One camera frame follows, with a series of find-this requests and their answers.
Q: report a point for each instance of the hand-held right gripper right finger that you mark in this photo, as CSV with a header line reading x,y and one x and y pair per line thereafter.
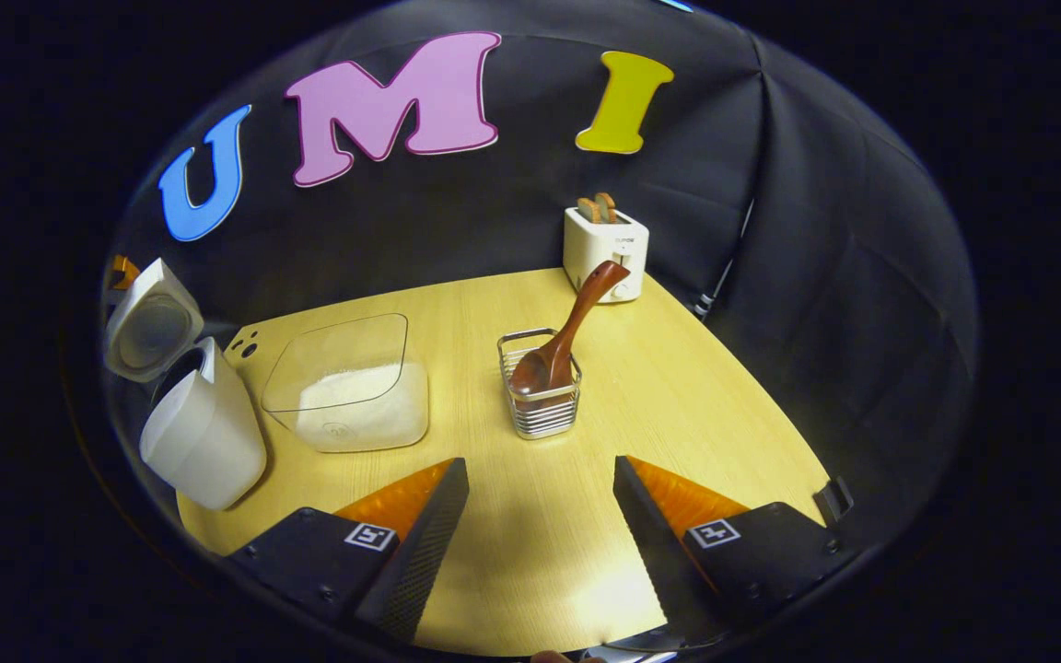
x,y
650,539

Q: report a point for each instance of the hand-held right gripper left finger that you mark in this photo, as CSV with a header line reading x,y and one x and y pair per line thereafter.
x,y
420,552

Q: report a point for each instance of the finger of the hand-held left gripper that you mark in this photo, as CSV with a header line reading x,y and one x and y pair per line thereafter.
x,y
123,273

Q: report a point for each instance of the white rice cooker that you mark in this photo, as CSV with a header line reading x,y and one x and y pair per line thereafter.
x,y
208,442

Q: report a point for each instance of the clear plastic rice container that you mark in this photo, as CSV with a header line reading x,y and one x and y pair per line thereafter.
x,y
346,368

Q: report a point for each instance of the brown wooden spoon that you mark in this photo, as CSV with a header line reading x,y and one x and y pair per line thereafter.
x,y
577,318

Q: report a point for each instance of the white toaster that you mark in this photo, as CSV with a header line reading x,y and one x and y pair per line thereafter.
x,y
604,258

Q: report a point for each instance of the brown toast slice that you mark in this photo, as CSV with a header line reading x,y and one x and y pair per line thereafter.
x,y
607,207
589,211

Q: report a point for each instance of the small black bracket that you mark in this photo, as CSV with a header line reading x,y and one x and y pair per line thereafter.
x,y
833,502

